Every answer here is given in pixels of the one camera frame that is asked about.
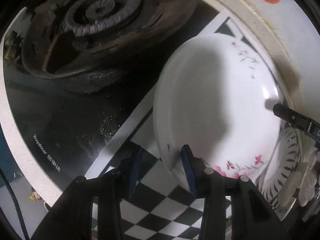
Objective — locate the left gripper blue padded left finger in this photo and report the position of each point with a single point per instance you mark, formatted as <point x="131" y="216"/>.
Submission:
<point x="133" y="170"/>

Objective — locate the blue leaf pattern plate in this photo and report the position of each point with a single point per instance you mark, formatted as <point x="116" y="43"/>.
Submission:
<point x="282" y="163"/>

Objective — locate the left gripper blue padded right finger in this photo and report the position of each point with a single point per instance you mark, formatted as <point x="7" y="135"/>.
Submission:
<point x="191" y="169"/>

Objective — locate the white floral plate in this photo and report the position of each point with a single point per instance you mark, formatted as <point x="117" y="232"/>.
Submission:
<point x="216" y="94"/>

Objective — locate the blue kitchen cabinet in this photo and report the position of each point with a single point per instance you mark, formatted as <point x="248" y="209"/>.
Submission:
<point x="7" y="164"/>

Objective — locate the black gas stove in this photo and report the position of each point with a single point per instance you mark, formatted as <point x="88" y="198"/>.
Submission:
<point x="75" y="70"/>

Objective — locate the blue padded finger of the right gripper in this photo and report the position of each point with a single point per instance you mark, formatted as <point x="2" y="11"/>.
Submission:
<point x="295" y="119"/>

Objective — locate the person's gloved right hand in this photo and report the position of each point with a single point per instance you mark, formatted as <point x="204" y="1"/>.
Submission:
<point x="307" y="189"/>

